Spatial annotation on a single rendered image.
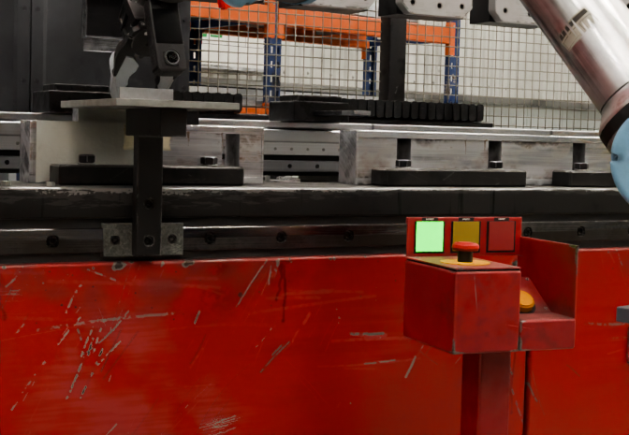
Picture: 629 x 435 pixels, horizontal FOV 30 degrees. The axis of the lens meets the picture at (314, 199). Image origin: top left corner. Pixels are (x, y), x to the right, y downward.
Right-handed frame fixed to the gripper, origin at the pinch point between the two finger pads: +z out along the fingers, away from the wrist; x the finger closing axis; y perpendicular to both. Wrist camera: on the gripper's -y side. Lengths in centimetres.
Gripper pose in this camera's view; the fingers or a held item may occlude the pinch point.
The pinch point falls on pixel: (137, 98)
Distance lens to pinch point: 182.0
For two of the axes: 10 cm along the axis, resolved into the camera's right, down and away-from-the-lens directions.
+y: -3.4, -6.9, 6.4
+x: -8.8, 0.0, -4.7
